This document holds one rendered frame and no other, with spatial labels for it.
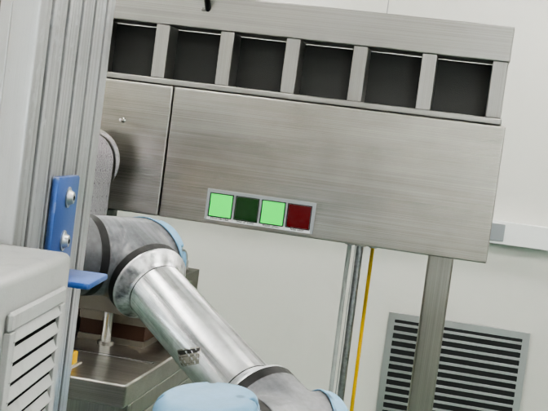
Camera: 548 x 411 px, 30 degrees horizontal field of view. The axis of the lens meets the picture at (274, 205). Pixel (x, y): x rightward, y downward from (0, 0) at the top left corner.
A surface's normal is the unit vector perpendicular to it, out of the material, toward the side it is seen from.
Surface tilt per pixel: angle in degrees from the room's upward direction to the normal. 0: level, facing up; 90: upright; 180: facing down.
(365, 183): 90
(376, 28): 90
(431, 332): 90
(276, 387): 32
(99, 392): 90
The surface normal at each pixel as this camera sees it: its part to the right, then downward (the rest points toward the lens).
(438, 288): -0.18, 0.03
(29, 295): 0.99, 0.13
